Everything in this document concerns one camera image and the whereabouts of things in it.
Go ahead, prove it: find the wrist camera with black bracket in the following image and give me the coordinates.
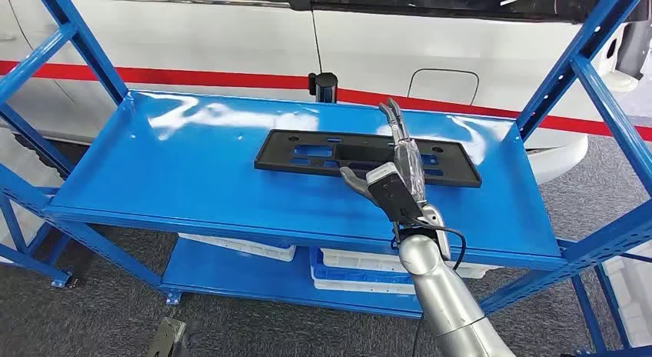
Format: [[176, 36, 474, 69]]
[[364, 162, 424, 225]]

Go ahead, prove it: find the black plastic car part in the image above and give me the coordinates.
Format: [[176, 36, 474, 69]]
[[254, 128, 483, 189]]

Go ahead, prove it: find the white car with red stripe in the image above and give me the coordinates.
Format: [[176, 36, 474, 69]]
[[0, 0, 652, 185]]

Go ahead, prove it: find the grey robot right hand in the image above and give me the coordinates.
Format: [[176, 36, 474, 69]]
[[339, 98, 427, 207]]

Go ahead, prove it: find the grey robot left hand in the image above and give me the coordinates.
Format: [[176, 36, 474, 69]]
[[147, 317, 188, 357]]

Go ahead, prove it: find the black stanchion post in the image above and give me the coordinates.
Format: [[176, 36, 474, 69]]
[[308, 72, 340, 105]]

